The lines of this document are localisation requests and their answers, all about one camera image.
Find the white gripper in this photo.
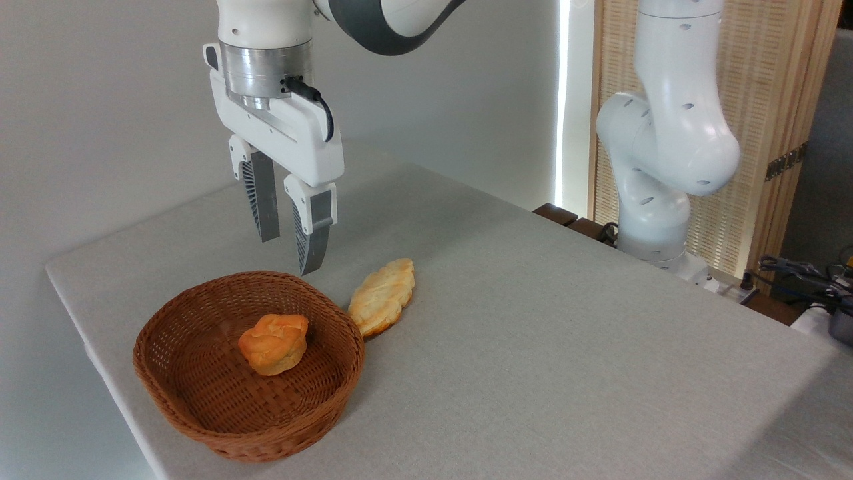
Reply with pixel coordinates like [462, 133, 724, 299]
[209, 67, 345, 277]

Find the long pale bread loaf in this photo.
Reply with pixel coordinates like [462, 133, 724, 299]
[347, 258, 416, 338]

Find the round orange bread roll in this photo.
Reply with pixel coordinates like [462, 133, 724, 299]
[238, 314, 310, 377]

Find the brown wicker basket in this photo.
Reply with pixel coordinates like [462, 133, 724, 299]
[133, 270, 366, 463]

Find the dark brown wooden block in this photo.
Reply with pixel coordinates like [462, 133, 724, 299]
[566, 217, 618, 247]
[532, 203, 579, 228]

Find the grey tablecloth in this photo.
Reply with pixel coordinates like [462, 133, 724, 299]
[45, 139, 853, 480]

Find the wooden slatted screen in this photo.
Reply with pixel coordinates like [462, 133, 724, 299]
[588, 0, 844, 295]

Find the black screen hinge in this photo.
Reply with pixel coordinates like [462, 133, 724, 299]
[764, 141, 809, 182]

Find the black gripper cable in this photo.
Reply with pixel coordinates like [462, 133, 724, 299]
[281, 76, 335, 143]

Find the bundle of dark cables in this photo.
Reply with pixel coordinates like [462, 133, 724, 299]
[740, 245, 853, 315]

